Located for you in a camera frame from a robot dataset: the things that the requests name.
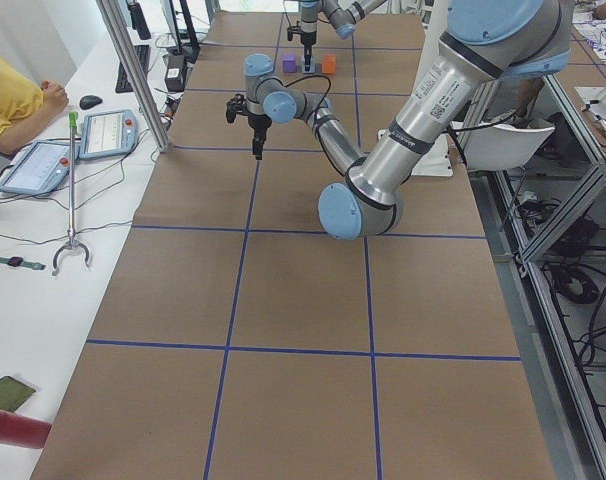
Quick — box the purple foam block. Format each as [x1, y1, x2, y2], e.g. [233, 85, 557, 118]
[282, 52, 297, 74]

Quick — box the red water bottle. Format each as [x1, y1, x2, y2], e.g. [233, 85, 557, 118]
[0, 410, 52, 449]

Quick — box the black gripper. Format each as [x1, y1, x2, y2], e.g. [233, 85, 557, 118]
[225, 93, 271, 160]

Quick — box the near blue teach pendant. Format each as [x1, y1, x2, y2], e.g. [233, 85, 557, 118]
[0, 141, 78, 195]

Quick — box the silver reacher grabber tool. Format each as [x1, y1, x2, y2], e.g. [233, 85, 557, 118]
[52, 111, 91, 277]

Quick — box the person in yellow shirt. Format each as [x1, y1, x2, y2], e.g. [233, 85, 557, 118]
[0, 56, 69, 157]

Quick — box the black keyboard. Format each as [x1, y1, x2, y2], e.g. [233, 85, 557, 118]
[114, 43, 152, 95]

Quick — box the orange foam block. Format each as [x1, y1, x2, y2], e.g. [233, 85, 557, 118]
[321, 54, 337, 75]

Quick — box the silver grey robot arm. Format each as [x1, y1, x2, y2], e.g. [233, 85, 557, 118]
[243, 1, 382, 160]
[226, 0, 574, 240]

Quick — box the far blue teach pendant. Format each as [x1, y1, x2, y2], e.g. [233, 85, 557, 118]
[79, 109, 138, 160]

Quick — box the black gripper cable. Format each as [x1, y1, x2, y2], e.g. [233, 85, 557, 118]
[282, 0, 304, 36]
[277, 74, 334, 121]

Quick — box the light blue foam block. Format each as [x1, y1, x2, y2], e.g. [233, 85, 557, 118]
[301, 57, 316, 74]

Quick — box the white plastic chair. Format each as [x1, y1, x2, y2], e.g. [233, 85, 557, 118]
[464, 119, 555, 171]

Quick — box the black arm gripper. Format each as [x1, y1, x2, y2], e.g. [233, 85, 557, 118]
[286, 22, 317, 66]

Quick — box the blue teach pendant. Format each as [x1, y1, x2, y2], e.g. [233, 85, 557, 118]
[79, 109, 138, 160]
[0, 141, 78, 195]

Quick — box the green strap wristwatch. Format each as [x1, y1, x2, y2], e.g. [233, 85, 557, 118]
[0, 256, 46, 271]

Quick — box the black computer mouse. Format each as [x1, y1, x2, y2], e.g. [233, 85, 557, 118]
[79, 95, 103, 110]

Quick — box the black power adapter box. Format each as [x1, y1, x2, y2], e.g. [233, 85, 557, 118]
[164, 54, 187, 93]

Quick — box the aluminium frame post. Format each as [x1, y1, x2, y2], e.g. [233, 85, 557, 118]
[96, 0, 170, 153]

